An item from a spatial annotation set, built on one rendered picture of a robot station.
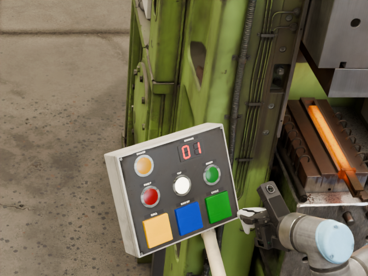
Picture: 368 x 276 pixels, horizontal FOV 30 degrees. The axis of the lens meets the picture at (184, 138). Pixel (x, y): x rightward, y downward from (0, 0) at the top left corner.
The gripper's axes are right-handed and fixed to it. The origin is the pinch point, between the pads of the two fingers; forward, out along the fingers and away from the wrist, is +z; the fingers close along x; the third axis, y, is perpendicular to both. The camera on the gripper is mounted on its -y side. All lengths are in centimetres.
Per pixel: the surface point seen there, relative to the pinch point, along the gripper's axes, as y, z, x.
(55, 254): 40, 143, -7
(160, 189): -9.8, 10.8, -16.9
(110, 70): -26, 257, 93
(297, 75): -24, 43, 64
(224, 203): 0.0, 10.1, 1.8
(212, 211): 1.0, 10.1, -2.6
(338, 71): -29.8, -6.4, 36.3
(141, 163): -18.3, 10.4, -21.0
